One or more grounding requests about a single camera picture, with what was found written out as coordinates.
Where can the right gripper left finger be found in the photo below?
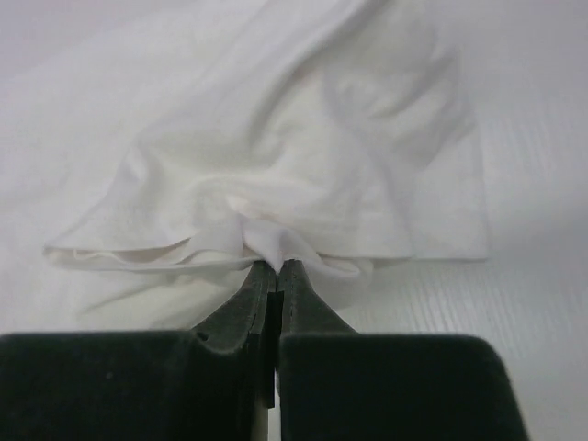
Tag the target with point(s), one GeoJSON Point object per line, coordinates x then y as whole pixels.
{"type": "Point", "coordinates": [211, 382]}

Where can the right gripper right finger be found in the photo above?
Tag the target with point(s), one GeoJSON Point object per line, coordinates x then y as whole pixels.
{"type": "Point", "coordinates": [335, 383]}

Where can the white t shirt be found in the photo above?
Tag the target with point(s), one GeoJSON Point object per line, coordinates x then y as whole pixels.
{"type": "Point", "coordinates": [336, 133]}

